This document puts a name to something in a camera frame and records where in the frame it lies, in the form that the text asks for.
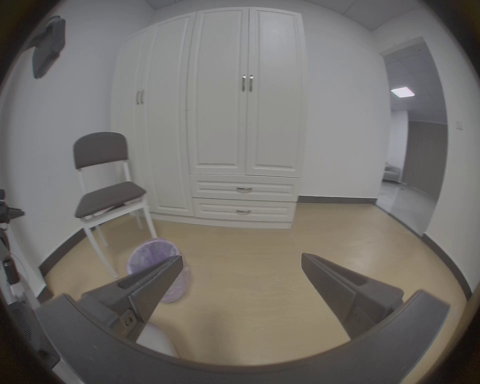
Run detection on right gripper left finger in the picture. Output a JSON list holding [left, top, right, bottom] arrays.
[[80, 255, 184, 341]]

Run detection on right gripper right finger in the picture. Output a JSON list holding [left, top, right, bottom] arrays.
[[301, 253, 405, 340]]

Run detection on purple plastic bag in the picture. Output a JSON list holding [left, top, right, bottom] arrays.
[[126, 238, 194, 304]]

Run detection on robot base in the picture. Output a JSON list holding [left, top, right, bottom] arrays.
[[7, 294, 180, 376]]

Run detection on white trash bin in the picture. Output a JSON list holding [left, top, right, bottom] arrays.
[[127, 240, 194, 304]]

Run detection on white chair with grey seat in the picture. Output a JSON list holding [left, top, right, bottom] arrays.
[[73, 131, 155, 280]]

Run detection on white wardrobe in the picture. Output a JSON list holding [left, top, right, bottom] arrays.
[[110, 7, 307, 230]]

